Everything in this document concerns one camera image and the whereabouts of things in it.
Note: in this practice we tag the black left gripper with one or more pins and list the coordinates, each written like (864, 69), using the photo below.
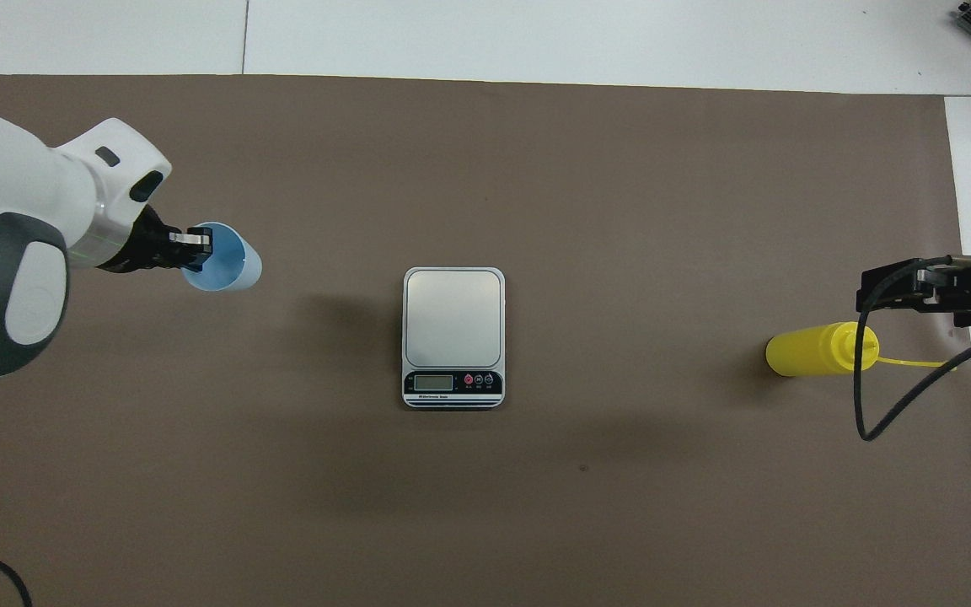
(144, 249)

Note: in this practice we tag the light blue plastic cup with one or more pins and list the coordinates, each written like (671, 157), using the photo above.
(228, 261)

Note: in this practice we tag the yellow squeeze bottle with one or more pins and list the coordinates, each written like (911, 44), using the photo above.
(814, 350)

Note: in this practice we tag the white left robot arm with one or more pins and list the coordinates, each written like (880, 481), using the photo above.
(13, 211)

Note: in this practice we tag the silver digital kitchen scale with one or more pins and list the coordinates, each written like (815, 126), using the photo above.
(452, 320)

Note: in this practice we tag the brown table mat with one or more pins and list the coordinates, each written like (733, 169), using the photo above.
(536, 506)

